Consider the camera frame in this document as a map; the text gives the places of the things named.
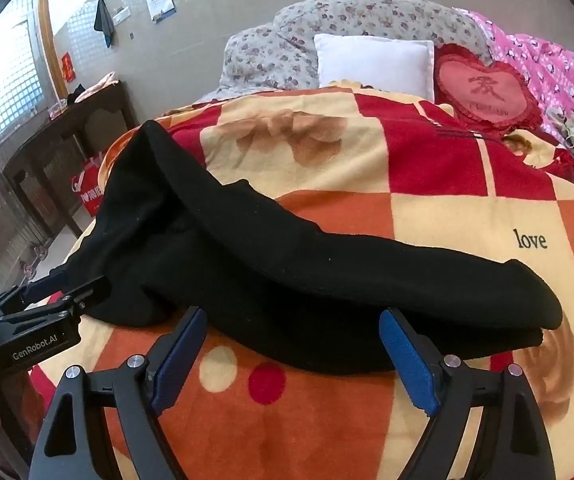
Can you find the white pillow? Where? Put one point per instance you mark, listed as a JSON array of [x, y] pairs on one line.
[[372, 65]]

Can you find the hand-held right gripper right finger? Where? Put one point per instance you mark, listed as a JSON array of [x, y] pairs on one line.
[[407, 360]]

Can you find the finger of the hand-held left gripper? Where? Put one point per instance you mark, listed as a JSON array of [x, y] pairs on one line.
[[79, 296], [42, 283]]

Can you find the lattice window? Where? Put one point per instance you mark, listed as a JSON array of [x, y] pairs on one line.
[[12, 70]]

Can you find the red orange printed blanket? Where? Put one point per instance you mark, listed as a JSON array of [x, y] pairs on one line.
[[442, 220]]

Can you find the dark hanging cloth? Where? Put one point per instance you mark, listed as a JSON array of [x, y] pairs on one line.
[[103, 20]]

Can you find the red paper wall decoration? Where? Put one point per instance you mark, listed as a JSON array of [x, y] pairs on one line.
[[68, 67]]

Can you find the red heart cushion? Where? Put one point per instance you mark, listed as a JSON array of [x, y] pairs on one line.
[[482, 90]]

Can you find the white wall socket strip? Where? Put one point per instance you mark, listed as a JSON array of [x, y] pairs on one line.
[[120, 14]]

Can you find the pink cloth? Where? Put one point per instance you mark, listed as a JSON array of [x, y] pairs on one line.
[[102, 82]]

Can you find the floral grey pillows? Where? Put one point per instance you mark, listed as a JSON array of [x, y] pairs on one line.
[[277, 45]]

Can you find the black pants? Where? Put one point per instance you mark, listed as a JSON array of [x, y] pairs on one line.
[[317, 285]]

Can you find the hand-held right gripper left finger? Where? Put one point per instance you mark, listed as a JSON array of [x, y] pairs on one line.
[[179, 360]]

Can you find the dark wooden table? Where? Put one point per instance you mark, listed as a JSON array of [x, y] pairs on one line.
[[67, 120]]

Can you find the red shopping bag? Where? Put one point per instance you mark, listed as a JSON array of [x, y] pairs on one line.
[[87, 190]]

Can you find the pink printed quilt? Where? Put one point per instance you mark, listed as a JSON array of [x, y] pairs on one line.
[[542, 70]]

